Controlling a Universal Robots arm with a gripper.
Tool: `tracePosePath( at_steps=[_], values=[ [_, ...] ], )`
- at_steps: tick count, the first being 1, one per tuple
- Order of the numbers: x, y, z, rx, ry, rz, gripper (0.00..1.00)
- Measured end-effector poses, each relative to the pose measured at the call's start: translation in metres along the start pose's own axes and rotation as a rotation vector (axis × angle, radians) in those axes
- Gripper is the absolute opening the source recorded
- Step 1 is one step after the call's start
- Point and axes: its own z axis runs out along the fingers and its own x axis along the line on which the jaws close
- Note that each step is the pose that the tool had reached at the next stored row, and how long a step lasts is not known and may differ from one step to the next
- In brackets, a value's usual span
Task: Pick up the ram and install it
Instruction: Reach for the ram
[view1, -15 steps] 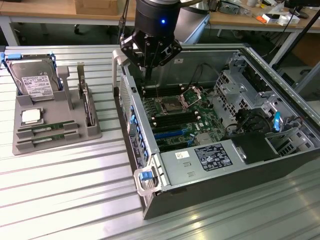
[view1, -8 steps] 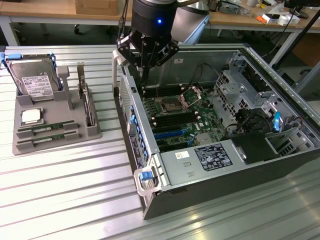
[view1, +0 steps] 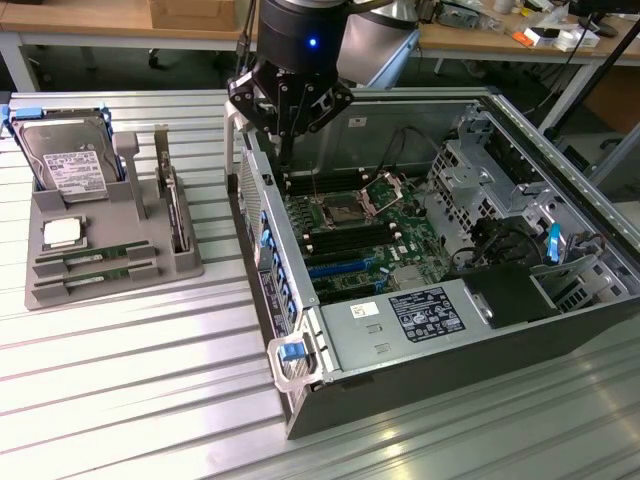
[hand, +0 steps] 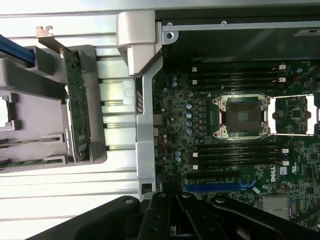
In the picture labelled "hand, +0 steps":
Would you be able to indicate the silver CPU chip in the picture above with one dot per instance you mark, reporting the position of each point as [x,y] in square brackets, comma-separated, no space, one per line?
[3,112]

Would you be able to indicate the silver metal stop bracket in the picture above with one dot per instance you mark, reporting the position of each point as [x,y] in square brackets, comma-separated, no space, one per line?
[128,92]

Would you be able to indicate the silver finned heat sink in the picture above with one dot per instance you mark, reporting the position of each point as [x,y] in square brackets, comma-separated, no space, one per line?
[275,205]

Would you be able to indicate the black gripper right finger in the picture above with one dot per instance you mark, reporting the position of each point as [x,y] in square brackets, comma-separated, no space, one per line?
[250,220]

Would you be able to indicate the CPU socket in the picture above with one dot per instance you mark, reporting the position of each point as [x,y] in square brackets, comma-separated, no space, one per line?
[241,116]

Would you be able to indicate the green graphics card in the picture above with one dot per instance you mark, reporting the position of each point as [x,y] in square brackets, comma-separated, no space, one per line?
[75,100]

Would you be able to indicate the green RAM stick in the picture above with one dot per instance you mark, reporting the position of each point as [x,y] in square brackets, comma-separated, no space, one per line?
[30,163]
[30,143]

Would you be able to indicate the black expansion slot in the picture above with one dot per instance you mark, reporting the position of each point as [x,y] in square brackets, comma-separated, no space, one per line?
[212,175]

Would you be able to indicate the silver PC case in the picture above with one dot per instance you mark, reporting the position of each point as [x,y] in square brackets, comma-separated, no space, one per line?
[145,125]

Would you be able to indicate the dark metal cover plate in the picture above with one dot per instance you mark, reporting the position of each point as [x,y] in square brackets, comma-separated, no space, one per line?
[237,42]

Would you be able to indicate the blue expansion slot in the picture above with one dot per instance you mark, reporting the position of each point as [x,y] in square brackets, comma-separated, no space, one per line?
[212,188]

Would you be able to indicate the blue disk carrier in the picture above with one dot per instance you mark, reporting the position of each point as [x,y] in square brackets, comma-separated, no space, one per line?
[15,50]

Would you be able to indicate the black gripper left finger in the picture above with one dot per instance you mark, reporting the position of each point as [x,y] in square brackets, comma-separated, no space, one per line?
[155,220]

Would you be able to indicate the black RAM slot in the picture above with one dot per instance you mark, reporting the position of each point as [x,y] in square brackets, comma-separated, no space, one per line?
[237,68]
[237,87]
[237,160]
[237,167]
[237,74]
[237,81]
[237,154]
[237,148]

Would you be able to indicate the grey parts rack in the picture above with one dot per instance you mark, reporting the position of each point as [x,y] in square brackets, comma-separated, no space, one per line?
[37,112]

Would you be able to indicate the green Dell motherboard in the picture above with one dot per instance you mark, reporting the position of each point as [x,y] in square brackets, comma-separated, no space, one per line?
[175,125]

